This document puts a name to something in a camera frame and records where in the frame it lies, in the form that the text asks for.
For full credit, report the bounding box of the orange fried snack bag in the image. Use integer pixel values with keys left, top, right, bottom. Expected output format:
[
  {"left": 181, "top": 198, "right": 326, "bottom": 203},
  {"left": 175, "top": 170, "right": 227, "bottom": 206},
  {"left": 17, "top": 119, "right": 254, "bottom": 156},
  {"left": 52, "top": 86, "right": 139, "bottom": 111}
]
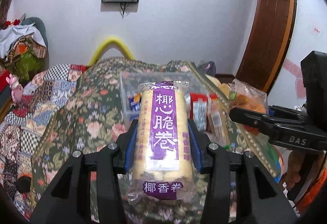
[{"left": 228, "top": 78, "right": 269, "bottom": 135}]

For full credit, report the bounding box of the purple coconut roll pack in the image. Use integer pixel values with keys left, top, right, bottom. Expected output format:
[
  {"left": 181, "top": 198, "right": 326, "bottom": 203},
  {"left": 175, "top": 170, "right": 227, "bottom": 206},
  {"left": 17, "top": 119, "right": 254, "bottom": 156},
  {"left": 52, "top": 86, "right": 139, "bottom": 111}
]
[{"left": 128, "top": 91, "right": 195, "bottom": 205}]

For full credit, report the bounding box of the operator hand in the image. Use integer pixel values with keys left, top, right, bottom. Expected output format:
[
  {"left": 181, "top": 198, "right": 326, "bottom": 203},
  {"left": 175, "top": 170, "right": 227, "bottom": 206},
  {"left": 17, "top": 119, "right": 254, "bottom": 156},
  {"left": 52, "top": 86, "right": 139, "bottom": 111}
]
[{"left": 279, "top": 150, "right": 324, "bottom": 191}]

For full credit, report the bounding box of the floral green bedspread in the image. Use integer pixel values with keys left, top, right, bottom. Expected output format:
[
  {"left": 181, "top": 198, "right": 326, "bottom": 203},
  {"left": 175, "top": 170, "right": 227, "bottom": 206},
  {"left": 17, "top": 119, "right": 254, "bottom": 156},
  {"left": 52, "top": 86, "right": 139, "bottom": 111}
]
[{"left": 30, "top": 57, "right": 282, "bottom": 208}]

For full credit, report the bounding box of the brown biscuit sleeve pack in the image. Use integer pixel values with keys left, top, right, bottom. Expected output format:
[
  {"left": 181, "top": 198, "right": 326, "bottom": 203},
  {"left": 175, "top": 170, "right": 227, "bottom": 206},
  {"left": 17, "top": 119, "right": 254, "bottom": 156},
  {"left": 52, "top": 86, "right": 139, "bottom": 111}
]
[{"left": 207, "top": 94, "right": 230, "bottom": 147}]

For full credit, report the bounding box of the clear plastic storage bin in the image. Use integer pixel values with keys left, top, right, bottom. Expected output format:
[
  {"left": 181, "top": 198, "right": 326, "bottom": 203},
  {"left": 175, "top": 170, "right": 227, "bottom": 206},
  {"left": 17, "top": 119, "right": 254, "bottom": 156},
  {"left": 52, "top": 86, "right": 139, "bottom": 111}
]
[{"left": 119, "top": 71, "right": 209, "bottom": 129}]

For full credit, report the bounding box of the red snack packet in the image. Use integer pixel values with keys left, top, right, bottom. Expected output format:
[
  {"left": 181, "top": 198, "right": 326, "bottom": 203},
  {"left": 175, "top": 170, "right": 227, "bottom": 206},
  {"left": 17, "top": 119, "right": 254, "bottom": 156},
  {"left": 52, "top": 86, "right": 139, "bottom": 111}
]
[{"left": 186, "top": 93, "right": 209, "bottom": 132}]

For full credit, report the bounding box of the blue snack packet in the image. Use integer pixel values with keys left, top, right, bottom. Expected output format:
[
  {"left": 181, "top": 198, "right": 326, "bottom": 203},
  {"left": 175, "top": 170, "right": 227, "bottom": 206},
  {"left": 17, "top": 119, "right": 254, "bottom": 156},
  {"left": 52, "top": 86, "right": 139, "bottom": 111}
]
[{"left": 128, "top": 93, "right": 142, "bottom": 112}]

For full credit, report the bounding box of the patchwork quilt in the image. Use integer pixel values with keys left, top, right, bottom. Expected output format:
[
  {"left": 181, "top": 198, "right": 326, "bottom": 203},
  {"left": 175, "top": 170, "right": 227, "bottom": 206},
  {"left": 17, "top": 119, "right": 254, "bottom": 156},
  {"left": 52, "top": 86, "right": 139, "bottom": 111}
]
[{"left": 1, "top": 64, "right": 87, "bottom": 219}]

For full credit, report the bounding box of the pink plush toy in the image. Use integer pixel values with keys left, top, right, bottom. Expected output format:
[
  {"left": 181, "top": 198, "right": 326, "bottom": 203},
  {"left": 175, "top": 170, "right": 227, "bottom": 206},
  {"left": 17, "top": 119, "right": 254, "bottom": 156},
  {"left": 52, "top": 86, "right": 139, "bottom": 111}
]
[{"left": 6, "top": 73, "right": 23, "bottom": 103}]

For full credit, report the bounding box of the pile of clothes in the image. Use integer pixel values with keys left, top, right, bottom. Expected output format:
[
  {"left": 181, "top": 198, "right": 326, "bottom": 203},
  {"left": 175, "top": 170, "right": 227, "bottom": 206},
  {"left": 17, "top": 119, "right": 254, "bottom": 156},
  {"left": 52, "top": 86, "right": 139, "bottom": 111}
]
[{"left": 1, "top": 16, "right": 48, "bottom": 82}]

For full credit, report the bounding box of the brown wooden door frame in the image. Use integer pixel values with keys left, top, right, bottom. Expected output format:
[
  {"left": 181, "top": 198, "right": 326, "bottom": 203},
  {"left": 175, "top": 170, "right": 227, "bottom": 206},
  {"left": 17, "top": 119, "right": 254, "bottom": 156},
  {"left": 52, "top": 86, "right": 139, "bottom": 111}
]
[{"left": 236, "top": 0, "right": 295, "bottom": 93}]

